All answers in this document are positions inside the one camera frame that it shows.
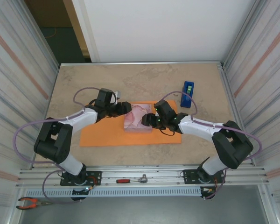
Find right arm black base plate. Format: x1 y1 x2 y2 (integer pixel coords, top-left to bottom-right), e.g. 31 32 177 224
183 169 225 185

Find orange handled pliers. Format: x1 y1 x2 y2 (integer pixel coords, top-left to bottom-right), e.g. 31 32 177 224
15 197 53 210

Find narrow aluminium frame rail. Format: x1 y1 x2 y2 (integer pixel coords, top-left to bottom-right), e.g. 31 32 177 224
59 61 224 69

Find ratchet wrench with red handle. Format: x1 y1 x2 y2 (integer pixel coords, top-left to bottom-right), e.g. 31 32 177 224
116 174 148 184

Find orange wrapping paper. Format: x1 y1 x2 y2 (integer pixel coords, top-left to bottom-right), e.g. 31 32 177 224
80 100 182 147

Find aluminium side frame rail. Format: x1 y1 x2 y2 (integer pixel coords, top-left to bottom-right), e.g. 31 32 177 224
220 66 257 167

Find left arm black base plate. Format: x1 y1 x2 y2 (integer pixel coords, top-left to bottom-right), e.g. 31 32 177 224
60 170 102 187

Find wide aluminium frame rail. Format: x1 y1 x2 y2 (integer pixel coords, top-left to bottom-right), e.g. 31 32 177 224
15 164 270 189

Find pink marbled gift box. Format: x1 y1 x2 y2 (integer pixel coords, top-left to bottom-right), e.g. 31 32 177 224
123 102 158 134

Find slotted grey cable duct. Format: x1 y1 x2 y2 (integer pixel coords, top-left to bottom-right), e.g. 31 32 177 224
25 188 203 198

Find blue tape dispenser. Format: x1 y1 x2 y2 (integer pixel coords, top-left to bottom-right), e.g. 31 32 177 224
180 81 196 108

